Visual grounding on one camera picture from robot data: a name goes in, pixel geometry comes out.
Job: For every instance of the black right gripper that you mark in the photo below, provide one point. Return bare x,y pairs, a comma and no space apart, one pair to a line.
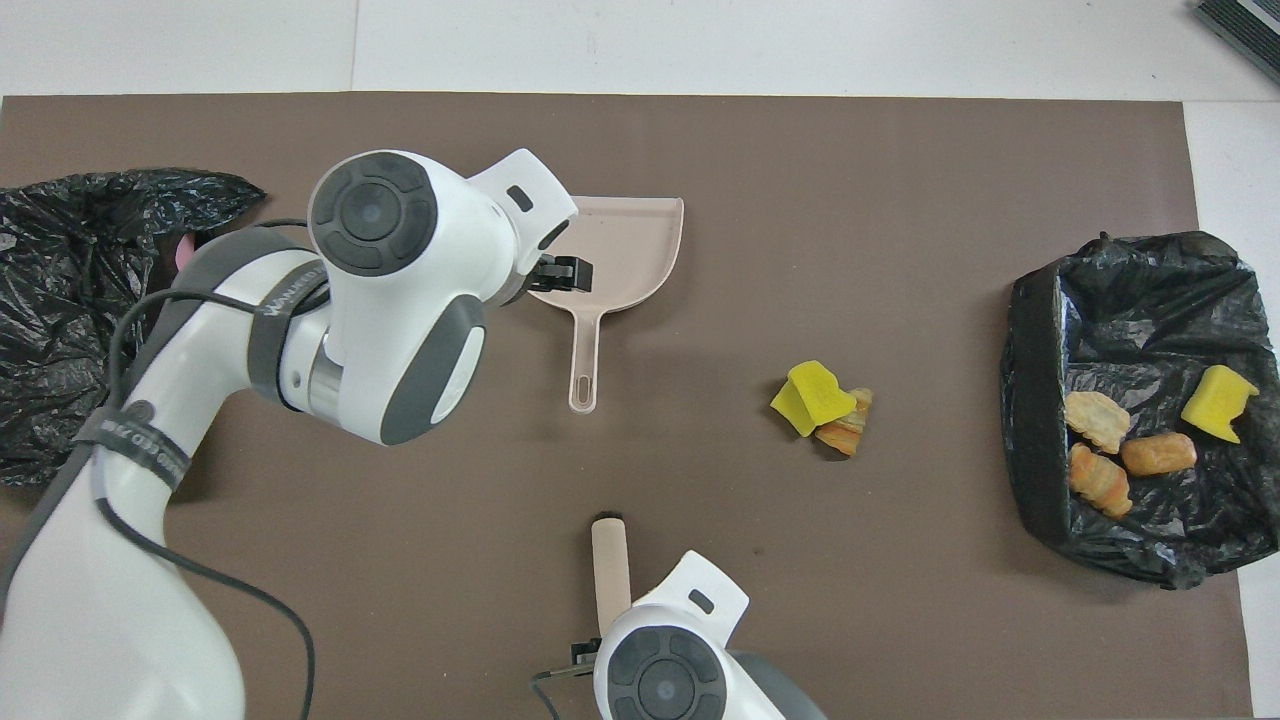
586,655

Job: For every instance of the black-lined bin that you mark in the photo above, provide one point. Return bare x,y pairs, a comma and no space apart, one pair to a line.
60,260
1130,310

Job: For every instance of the beige hand brush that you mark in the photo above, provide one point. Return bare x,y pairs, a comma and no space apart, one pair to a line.
610,570

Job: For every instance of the striped orange croissant toy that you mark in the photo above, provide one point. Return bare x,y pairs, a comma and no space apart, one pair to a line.
848,437
1100,482

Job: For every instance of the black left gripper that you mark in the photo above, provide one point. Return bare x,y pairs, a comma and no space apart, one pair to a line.
560,276

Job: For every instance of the beige plastic dustpan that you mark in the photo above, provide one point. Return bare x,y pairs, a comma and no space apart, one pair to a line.
630,250

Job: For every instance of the brown bread roll toy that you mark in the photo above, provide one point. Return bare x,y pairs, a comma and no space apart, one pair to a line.
1158,454

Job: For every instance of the brown table mat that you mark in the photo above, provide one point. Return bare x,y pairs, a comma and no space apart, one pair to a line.
900,200

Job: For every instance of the pink plastic bin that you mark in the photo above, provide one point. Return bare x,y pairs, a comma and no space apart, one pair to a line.
184,255

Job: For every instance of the pale pastry toy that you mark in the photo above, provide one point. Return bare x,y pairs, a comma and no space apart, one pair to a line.
1097,420

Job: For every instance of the left black-lined bin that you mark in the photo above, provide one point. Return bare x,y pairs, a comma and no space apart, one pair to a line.
1130,310

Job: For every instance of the right black-lined bin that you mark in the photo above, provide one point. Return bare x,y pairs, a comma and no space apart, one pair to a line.
60,260

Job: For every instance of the yellow sponge piece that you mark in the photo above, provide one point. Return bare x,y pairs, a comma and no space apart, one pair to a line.
812,398
1215,400

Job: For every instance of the dark ribbed grey device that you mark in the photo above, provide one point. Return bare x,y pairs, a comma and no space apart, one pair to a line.
1250,25

